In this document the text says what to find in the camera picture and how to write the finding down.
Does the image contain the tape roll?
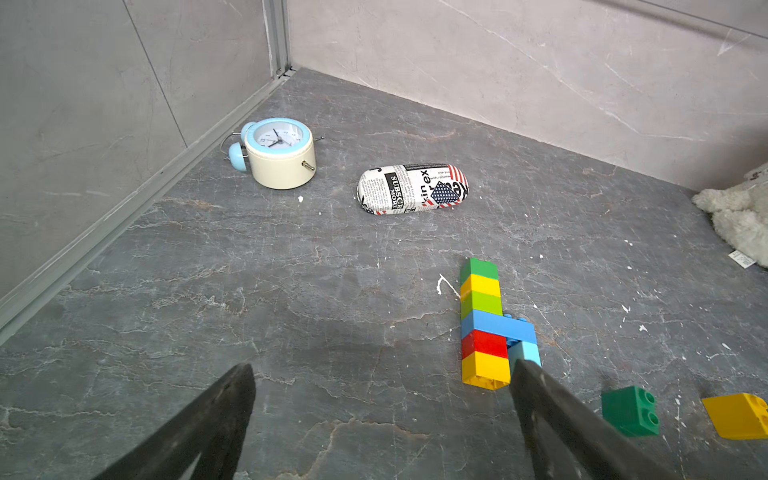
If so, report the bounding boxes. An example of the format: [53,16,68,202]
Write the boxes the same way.
[227,117,317,190]

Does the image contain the orange-yellow lego brick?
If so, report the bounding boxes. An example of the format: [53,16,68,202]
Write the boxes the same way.
[460,274,501,300]

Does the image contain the red lego brick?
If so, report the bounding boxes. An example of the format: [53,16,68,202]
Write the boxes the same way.
[461,330,508,359]

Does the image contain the dark green lego brick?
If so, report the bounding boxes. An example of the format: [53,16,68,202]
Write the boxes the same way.
[459,258,499,284]

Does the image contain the small toy car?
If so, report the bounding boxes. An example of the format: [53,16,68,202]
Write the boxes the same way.
[356,164,469,215]

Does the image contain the light green lego brick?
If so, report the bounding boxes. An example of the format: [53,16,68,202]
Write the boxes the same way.
[460,291,503,320]

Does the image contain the yellow stepped lego brick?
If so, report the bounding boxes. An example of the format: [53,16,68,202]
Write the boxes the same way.
[702,393,767,440]

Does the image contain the white plush toy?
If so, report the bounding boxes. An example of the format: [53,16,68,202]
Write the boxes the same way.
[692,164,767,268]

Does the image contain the cyan lego brick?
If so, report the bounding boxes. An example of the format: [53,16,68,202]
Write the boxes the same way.
[508,341,541,369]

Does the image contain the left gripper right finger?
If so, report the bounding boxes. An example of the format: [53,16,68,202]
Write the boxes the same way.
[510,359,676,479]

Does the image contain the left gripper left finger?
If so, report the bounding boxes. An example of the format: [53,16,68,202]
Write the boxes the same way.
[96,363,256,479]

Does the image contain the small yellow lego brick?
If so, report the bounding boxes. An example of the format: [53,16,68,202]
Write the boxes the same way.
[461,352,511,391]

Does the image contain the blue long lego brick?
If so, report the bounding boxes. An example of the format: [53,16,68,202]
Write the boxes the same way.
[461,310,538,346]

